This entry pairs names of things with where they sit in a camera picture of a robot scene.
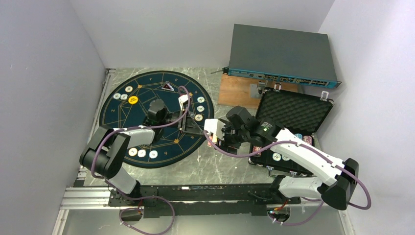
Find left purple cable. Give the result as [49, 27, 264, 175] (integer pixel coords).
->
[90, 85, 176, 235]

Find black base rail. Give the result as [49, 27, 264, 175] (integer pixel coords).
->
[108, 183, 301, 218]

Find light blue chip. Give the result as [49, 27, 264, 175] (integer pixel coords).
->
[149, 150, 158, 159]

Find round dark blue poker mat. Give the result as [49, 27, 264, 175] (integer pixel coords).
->
[99, 70, 214, 168]

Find triangular red black marker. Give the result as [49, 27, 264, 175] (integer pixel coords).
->
[161, 82, 175, 92]

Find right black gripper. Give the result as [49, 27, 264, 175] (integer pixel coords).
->
[214, 119, 249, 154]

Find grey network switch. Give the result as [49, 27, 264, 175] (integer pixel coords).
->
[223, 24, 341, 89]

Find yellow chip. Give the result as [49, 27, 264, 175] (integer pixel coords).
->
[128, 147, 138, 157]
[194, 114, 204, 121]

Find black poker chip case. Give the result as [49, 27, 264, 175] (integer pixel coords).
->
[248, 90, 334, 177]

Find aluminium frame rail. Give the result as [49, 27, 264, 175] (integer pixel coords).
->
[51, 68, 116, 235]

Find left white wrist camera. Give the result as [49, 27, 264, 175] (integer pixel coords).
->
[178, 94, 189, 109]

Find yellow round blind button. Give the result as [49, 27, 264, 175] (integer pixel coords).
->
[128, 95, 139, 105]

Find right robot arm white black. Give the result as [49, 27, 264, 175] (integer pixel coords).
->
[204, 106, 361, 211]

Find purple cable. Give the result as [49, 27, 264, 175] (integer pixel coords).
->
[90, 85, 176, 235]
[202, 129, 372, 227]

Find wooden board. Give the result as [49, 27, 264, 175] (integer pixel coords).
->
[218, 74, 299, 109]

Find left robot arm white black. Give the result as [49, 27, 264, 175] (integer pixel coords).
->
[79, 95, 203, 206]

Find red chip roll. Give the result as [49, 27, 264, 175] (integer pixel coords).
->
[252, 146, 262, 157]

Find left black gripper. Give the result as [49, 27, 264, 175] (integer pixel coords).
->
[160, 108, 204, 137]

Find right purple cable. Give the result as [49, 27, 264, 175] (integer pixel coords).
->
[202, 129, 372, 227]

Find red playing card box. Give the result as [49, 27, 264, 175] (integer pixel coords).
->
[207, 134, 222, 147]

